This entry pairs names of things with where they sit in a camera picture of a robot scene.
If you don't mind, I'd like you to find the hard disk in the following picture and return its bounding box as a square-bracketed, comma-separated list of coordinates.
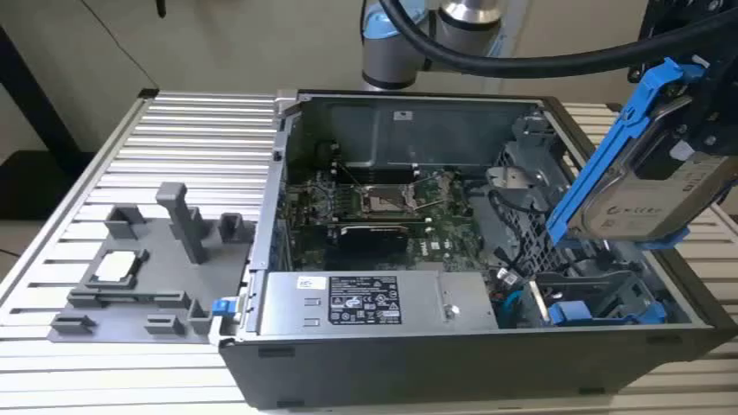
[544, 55, 734, 252]

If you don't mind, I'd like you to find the metal disk bay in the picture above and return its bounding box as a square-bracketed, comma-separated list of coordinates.
[535, 254, 692, 329]

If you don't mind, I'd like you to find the black RAM slot block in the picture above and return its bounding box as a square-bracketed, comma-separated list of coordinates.
[332, 142, 423, 185]

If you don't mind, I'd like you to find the perforated grey metal cage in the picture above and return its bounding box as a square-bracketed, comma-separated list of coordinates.
[487, 114, 652, 278]

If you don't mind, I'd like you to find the blue plastic bay clip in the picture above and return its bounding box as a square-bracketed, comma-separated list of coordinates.
[547, 302, 592, 325]

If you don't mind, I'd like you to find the green motherboard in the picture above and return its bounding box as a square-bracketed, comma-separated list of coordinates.
[284, 166, 496, 273]

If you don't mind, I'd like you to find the metal socket cover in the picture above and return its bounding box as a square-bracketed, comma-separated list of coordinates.
[396, 171, 443, 213]

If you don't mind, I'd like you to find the CPU socket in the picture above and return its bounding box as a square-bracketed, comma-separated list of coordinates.
[353, 183, 420, 213]

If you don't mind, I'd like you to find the black graphics card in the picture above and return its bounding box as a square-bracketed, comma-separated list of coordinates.
[325, 220, 428, 260]

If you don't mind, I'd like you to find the black PC case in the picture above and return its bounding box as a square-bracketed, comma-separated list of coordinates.
[208, 88, 738, 410]

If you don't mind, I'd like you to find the grey power supply with label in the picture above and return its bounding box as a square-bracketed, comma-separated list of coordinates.
[256, 271, 500, 336]

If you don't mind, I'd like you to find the grey plastic parts rack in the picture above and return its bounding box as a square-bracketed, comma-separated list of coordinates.
[49, 182, 259, 345]

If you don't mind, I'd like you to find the silver CPU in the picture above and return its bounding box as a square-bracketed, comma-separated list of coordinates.
[95, 252, 143, 282]

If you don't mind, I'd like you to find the black wire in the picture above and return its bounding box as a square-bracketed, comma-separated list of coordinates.
[487, 188, 523, 270]

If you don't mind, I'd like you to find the thick black cable hose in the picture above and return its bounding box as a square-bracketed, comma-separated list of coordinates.
[377, 0, 738, 80]

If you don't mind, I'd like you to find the blue flat disk wire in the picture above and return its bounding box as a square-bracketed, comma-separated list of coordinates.
[495, 284, 524, 329]

